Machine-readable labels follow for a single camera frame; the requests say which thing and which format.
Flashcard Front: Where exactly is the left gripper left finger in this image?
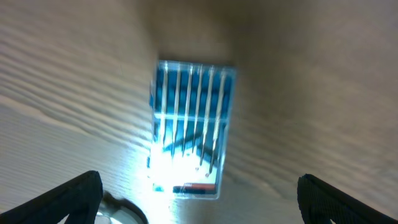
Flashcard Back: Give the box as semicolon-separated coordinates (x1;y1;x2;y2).
1;170;103;224

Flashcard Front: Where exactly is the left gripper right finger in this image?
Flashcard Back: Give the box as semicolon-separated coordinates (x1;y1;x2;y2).
297;174;397;224

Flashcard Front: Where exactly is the small claw hammer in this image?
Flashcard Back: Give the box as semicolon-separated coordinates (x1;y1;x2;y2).
95;191;149;224

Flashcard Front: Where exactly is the blue precision screwdriver set case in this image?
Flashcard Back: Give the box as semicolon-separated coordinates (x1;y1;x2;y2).
147;60;237;200

